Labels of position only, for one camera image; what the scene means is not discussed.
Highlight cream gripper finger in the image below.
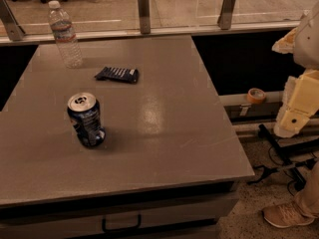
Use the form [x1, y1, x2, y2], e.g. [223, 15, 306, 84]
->
[273, 69, 319, 138]
[272, 28, 297, 54]

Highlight blue pepsi can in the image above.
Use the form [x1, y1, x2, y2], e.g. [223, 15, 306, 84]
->
[67, 93, 106, 147]

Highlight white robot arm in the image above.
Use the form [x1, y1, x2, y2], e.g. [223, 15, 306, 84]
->
[272, 2, 319, 138]

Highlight roll of orange tape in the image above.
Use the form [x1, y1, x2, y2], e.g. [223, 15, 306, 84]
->
[247, 88, 266, 104]

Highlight beige trouser leg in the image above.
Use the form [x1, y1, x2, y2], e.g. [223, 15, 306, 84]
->
[294, 162, 319, 218]

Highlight dark blue snack packet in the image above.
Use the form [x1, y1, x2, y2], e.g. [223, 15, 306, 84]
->
[95, 67, 140, 84]

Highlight grey cabinet drawer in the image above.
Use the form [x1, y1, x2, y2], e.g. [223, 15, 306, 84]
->
[0, 192, 238, 239]

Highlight clear plastic water bottle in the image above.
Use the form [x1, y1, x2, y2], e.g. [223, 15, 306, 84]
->
[49, 0, 83, 68]

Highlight black metal stand frame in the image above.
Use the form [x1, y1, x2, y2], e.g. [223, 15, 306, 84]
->
[247, 124, 319, 191]

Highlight right metal glass bracket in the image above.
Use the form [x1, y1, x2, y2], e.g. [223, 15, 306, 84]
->
[217, 0, 236, 30]

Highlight metal glass bracket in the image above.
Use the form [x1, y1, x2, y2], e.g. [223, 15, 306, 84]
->
[0, 0, 25, 41]
[217, 0, 236, 30]
[138, 0, 151, 35]

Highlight black floor cable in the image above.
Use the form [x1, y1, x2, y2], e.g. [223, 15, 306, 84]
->
[267, 144, 319, 197]

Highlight middle metal glass bracket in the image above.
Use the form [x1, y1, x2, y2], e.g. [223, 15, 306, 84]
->
[138, 0, 151, 35]

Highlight black drawer handle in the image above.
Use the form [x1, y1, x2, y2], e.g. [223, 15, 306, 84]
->
[101, 214, 142, 234]

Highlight left metal glass bracket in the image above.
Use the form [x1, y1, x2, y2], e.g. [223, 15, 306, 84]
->
[0, 0, 25, 41]

